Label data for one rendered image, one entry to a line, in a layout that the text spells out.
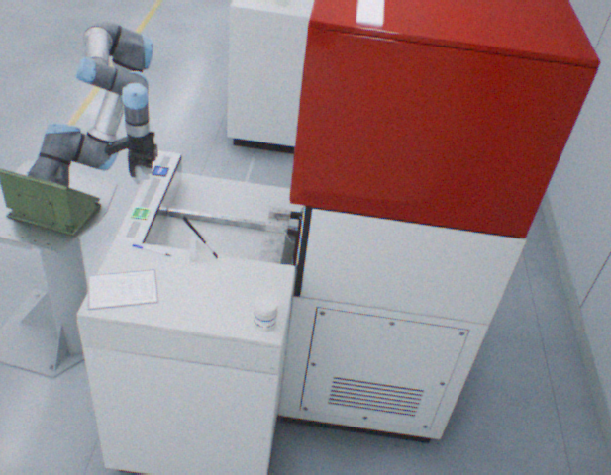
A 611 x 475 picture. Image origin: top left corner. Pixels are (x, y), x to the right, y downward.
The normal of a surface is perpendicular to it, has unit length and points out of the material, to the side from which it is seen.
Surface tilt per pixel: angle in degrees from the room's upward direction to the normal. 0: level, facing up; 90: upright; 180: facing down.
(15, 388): 0
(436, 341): 90
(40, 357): 0
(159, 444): 90
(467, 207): 90
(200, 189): 0
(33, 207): 90
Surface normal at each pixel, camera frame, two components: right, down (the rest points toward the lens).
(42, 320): -0.26, 0.62
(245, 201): 0.11, -0.75
